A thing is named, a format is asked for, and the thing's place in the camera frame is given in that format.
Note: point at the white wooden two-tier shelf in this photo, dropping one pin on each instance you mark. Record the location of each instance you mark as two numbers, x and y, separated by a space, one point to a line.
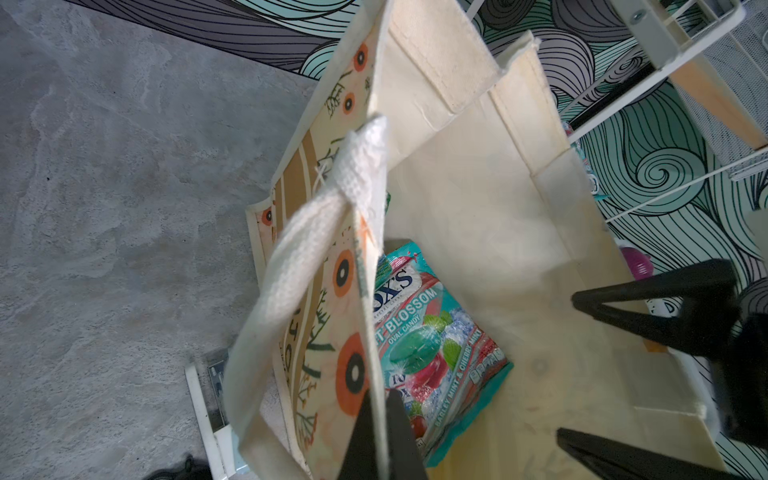
684 61

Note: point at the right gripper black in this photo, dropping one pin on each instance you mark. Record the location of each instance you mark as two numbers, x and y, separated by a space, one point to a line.
691 310

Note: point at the purple onion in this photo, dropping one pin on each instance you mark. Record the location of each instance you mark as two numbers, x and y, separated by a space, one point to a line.
639 264

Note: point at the white stapler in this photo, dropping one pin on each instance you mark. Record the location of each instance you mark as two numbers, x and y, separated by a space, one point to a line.
219 440

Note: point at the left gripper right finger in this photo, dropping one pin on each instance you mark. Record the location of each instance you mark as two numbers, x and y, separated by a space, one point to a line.
405 461

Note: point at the cream canvas grocery bag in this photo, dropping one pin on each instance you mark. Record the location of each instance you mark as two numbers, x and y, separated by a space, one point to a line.
416 132

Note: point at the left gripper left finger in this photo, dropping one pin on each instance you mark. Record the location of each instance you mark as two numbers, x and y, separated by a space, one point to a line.
360 461

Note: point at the teal red snack bag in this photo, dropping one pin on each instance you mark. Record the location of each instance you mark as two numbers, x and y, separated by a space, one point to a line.
445 367

